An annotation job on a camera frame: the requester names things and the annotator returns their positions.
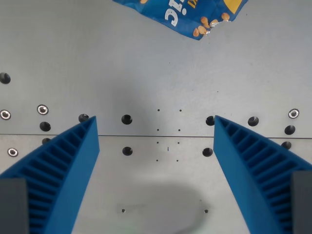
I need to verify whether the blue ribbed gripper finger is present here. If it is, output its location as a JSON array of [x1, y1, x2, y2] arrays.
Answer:
[[213, 115, 312, 234], [0, 115, 101, 234]]

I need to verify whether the blue peanut snack bag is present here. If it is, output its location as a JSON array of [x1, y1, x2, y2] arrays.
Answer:
[[112, 0, 249, 41]]

